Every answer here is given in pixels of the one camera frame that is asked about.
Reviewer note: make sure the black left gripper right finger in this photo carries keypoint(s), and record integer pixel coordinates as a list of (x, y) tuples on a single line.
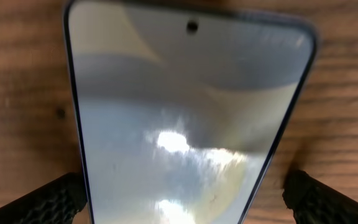
[(313, 202)]

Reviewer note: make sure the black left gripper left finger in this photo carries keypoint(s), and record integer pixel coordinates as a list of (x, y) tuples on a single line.
[(56, 202)]

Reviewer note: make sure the Samsung Galaxy smartphone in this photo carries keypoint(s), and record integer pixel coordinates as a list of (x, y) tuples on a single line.
[(180, 109)]

